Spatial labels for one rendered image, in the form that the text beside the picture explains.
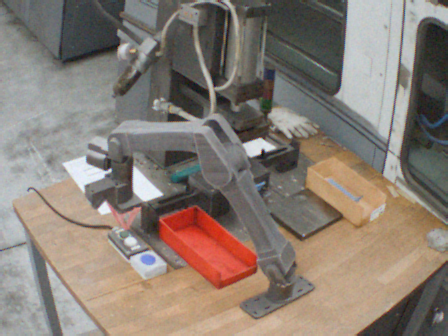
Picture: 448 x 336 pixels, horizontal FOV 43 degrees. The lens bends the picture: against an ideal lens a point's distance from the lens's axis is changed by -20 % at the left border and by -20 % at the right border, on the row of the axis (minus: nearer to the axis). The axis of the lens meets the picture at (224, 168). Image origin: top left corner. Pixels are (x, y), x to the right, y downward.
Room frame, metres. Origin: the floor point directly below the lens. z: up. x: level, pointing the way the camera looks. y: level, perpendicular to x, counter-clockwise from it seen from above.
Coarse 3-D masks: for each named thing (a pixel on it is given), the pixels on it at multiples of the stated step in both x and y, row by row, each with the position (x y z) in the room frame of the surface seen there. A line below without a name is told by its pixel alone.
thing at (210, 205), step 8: (192, 184) 1.55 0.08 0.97; (200, 192) 1.53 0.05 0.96; (200, 200) 1.53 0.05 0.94; (208, 200) 1.50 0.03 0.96; (216, 200) 1.50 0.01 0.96; (224, 200) 1.52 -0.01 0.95; (208, 208) 1.50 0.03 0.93; (216, 208) 1.51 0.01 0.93; (224, 208) 1.53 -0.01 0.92; (216, 216) 1.51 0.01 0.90
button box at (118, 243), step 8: (64, 216) 1.41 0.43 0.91; (80, 224) 1.39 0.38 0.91; (88, 224) 1.39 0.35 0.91; (96, 224) 1.39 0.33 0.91; (112, 232) 1.35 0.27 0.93; (128, 232) 1.36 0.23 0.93; (112, 240) 1.33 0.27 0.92; (120, 240) 1.32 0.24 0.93; (136, 240) 1.33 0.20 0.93; (120, 248) 1.29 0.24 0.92; (128, 248) 1.29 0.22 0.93; (136, 248) 1.30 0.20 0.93; (144, 248) 1.30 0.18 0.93; (128, 256) 1.27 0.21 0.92
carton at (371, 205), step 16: (336, 160) 1.75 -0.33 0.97; (320, 176) 1.65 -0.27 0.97; (336, 176) 1.74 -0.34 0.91; (352, 176) 1.70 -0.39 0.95; (320, 192) 1.64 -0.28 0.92; (336, 192) 1.59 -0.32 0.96; (352, 192) 1.68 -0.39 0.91; (368, 192) 1.64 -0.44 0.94; (336, 208) 1.58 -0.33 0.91; (352, 208) 1.54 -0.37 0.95; (368, 208) 1.60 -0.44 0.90
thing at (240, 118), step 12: (180, 84) 1.72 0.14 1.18; (192, 84) 1.74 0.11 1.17; (192, 96) 1.67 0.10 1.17; (204, 96) 1.65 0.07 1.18; (216, 96) 1.65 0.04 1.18; (216, 108) 1.59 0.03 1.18; (228, 108) 1.59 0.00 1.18; (240, 108) 1.58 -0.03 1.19; (252, 108) 1.60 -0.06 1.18; (228, 120) 1.56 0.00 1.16; (240, 120) 1.53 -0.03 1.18; (252, 120) 1.55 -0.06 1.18; (264, 120) 1.62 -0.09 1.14; (240, 132) 1.55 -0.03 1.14; (252, 132) 1.57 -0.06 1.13; (264, 132) 1.60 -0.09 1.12
